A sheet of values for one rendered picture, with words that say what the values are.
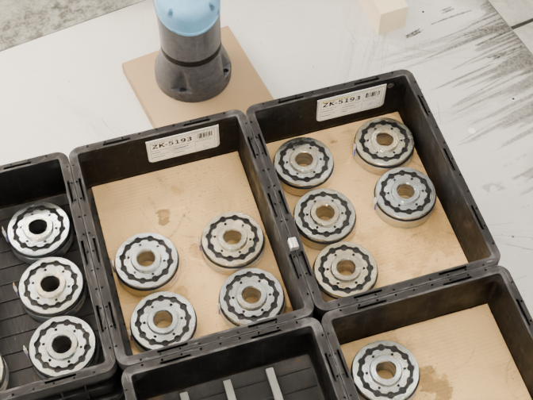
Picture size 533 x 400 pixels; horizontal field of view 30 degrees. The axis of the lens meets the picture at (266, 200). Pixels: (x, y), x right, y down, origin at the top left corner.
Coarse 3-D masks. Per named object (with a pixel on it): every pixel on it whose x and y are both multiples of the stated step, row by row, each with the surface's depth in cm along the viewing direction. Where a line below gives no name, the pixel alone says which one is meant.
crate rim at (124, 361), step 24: (192, 120) 165; (216, 120) 165; (240, 120) 165; (96, 144) 162; (120, 144) 163; (72, 168) 160; (264, 168) 160; (264, 192) 157; (96, 240) 153; (96, 264) 150; (312, 312) 146; (120, 336) 144; (216, 336) 144; (120, 360) 142; (144, 360) 142
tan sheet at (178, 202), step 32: (224, 160) 173; (96, 192) 169; (128, 192) 169; (160, 192) 169; (192, 192) 169; (224, 192) 169; (128, 224) 166; (160, 224) 166; (192, 224) 166; (192, 256) 163; (192, 288) 160; (128, 320) 157
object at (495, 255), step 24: (408, 72) 170; (288, 96) 168; (312, 96) 168; (432, 120) 165; (264, 144) 162; (456, 168) 160; (288, 216) 155; (480, 216) 155; (480, 264) 150; (312, 288) 148; (384, 288) 148; (408, 288) 148
